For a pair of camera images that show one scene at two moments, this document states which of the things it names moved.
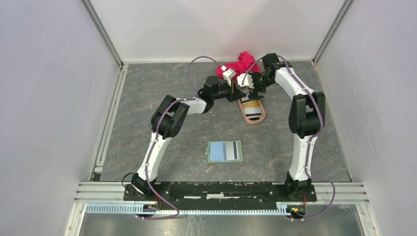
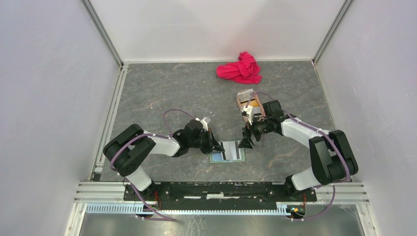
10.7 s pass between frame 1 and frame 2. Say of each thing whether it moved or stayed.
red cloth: stayed
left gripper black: moved
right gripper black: moved
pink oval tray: stayed
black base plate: stayed
